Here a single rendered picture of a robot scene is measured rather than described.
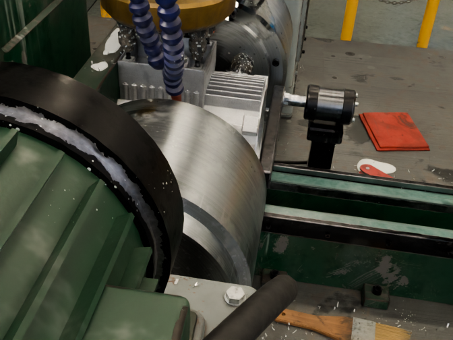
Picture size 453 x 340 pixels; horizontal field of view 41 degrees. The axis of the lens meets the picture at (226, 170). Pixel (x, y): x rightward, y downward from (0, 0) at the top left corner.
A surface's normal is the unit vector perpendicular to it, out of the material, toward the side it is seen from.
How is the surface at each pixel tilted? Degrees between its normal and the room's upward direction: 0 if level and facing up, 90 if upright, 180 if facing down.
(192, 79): 90
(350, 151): 0
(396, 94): 0
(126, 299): 0
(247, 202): 58
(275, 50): 90
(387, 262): 90
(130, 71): 90
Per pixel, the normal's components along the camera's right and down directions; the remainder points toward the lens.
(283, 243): -0.15, 0.58
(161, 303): 0.05, -0.80
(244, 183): 0.83, -0.36
